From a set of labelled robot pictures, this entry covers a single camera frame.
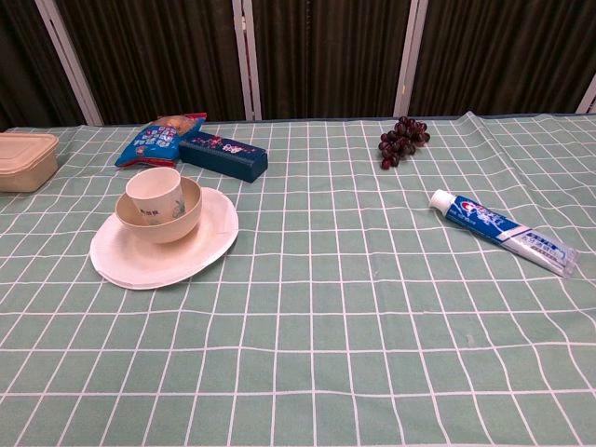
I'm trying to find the beige bowl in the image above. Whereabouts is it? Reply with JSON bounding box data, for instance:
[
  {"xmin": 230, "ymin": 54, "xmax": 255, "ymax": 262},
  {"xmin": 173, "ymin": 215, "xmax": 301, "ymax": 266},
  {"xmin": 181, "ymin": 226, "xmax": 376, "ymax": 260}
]
[{"xmin": 115, "ymin": 175, "xmax": 204, "ymax": 245}]

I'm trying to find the beige lidded lunch box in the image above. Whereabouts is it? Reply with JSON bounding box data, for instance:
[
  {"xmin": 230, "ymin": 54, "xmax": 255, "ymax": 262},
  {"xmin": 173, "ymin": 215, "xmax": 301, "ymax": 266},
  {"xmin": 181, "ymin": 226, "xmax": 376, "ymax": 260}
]
[{"xmin": 0, "ymin": 131, "xmax": 61, "ymax": 194}]

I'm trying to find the dark blue rectangular box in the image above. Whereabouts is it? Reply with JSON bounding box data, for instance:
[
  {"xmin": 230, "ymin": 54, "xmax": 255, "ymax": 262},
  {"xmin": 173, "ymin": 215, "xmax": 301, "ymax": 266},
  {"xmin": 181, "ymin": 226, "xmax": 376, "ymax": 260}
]
[{"xmin": 178, "ymin": 130, "xmax": 270, "ymax": 183}]

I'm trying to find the white paper plate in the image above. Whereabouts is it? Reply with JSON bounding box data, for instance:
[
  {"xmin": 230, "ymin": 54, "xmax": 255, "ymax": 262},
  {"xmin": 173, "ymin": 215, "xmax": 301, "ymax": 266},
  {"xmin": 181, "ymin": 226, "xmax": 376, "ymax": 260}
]
[{"xmin": 89, "ymin": 186, "xmax": 240, "ymax": 291}]

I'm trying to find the dark purple grape bunch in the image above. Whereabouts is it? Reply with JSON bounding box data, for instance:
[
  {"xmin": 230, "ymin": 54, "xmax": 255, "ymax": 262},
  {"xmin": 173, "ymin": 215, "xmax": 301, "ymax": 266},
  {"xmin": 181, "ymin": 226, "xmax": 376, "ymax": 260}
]
[{"xmin": 377, "ymin": 115, "xmax": 431, "ymax": 170}]

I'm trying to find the white partition frame post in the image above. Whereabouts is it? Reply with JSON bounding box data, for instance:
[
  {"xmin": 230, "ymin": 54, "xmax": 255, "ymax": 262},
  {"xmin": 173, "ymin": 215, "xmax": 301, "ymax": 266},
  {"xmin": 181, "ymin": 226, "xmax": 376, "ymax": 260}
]
[
  {"xmin": 231, "ymin": 0, "xmax": 263, "ymax": 123},
  {"xmin": 34, "ymin": 0, "xmax": 104, "ymax": 127},
  {"xmin": 576, "ymin": 69, "xmax": 596, "ymax": 115},
  {"xmin": 393, "ymin": 0, "xmax": 429, "ymax": 117}
]

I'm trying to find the blue snack bag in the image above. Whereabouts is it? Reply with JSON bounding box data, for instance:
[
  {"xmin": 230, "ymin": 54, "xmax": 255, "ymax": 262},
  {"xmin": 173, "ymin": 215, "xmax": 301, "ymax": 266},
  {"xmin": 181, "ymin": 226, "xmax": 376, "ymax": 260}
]
[{"xmin": 115, "ymin": 111, "xmax": 209, "ymax": 169}]

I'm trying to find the dark pleated curtain panel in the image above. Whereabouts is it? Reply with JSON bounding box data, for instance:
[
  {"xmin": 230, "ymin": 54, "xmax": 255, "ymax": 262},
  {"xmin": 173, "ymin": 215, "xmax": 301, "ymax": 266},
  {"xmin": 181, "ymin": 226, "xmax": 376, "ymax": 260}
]
[
  {"xmin": 251, "ymin": 0, "xmax": 413, "ymax": 123},
  {"xmin": 0, "ymin": 0, "xmax": 88, "ymax": 133},
  {"xmin": 409, "ymin": 0, "xmax": 596, "ymax": 117},
  {"xmin": 55, "ymin": 0, "xmax": 248, "ymax": 127}
]

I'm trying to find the green checked tablecloth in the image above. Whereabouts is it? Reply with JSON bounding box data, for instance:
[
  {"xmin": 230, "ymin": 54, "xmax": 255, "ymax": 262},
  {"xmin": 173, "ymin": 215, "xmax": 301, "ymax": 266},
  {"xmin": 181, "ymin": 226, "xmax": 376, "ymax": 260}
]
[{"xmin": 0, "ymin": 113, "xmax": 596, "ymax": 447}]

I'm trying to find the white paper cup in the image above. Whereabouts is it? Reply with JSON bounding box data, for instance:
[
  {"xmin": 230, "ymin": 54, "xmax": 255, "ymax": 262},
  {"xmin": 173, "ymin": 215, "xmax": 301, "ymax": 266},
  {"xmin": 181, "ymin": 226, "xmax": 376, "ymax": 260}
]
[{"xmin": 125, "ymin": 166, "xmax": 182, "ymax": 228}]

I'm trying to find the blue white toothpaste tube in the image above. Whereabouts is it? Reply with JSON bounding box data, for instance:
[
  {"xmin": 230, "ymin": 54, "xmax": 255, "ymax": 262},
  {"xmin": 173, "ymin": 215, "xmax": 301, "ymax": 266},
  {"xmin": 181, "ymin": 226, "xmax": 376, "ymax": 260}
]
[{"xmin": 428, "ymin": 188, "xmax": 581, "ymax": 279}]

